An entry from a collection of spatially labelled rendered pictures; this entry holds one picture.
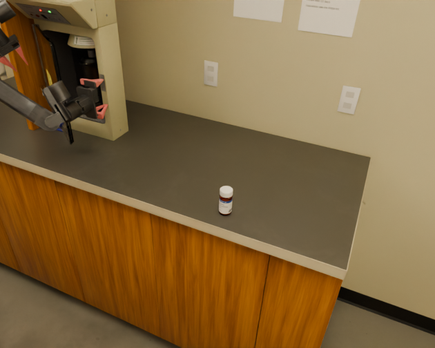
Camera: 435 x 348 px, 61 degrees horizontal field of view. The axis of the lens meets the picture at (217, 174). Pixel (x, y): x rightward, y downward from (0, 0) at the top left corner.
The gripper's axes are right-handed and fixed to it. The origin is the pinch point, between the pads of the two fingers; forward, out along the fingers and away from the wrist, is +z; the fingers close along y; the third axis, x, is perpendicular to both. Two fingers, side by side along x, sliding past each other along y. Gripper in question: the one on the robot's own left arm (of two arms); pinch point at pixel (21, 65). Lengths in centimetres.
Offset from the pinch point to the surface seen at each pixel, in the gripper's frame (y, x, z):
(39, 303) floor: 74, -3, 108
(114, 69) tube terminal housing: -28.1, 1.3, 18.8
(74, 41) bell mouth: -21.3, -7.9, 4.7
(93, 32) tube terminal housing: -28.4, 2.7, 2.2
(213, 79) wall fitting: -65, 2, 47
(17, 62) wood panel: 2.3, -20.1, 4.4
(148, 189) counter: -12, 46, 43
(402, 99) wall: -112, 67, 61
